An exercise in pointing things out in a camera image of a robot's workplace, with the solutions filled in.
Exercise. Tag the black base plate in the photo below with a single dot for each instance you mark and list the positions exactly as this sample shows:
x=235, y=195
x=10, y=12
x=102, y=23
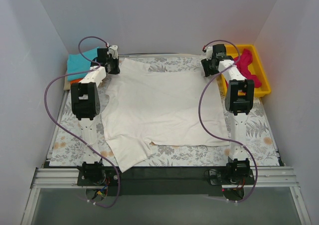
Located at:
x=139, y=181

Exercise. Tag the yellow plastic bin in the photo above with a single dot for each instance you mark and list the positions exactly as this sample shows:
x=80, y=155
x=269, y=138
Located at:
x=255, y=68

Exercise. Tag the white t shirt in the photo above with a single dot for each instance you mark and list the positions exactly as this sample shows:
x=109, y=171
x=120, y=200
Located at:
x=162, y=108

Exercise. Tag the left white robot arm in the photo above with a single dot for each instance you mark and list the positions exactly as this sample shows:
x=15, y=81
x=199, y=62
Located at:
x=86, y=107

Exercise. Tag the folded teal t shirt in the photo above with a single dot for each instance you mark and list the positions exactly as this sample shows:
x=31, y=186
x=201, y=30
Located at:
x=77, y=63

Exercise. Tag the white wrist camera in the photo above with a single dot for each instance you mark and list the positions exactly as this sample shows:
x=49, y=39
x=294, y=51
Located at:
x=209, y=52
x=113, y=51

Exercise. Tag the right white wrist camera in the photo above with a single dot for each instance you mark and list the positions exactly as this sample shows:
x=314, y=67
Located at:
x=209, y=52

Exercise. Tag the folded orange t shirt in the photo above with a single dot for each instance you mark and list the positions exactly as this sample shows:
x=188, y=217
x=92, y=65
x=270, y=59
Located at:
x=75, y=81

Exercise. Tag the folded beige t shirt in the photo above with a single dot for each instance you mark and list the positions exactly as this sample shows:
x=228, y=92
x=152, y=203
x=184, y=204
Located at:
x=67, y=83

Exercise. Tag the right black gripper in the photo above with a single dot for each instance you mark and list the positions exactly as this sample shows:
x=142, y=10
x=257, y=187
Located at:
x=207, y=69

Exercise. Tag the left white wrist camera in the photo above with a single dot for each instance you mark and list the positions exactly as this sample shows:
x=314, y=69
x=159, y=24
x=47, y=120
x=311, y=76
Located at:
x=113, y=51

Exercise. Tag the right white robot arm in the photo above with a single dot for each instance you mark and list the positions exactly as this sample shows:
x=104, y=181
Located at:
x=238, y=103

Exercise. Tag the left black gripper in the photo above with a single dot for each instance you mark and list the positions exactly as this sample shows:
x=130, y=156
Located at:
x=113, y=67

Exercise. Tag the magenta t shirt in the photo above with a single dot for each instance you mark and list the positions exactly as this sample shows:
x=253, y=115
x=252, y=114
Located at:
x=242, y=63

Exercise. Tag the aluminium frame rail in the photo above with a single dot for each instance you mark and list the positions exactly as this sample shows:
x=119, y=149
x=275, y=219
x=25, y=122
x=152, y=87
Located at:
x=166, y=196

